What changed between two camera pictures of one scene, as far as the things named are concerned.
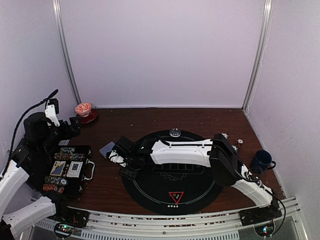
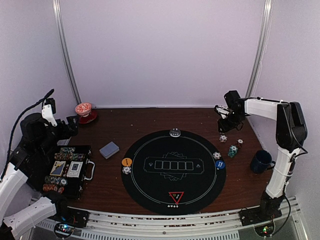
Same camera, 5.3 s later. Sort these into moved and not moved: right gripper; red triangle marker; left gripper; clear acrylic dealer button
Moved: right gripper
Not moved: red triangle marker; left gripper; clear acrylic dealer button
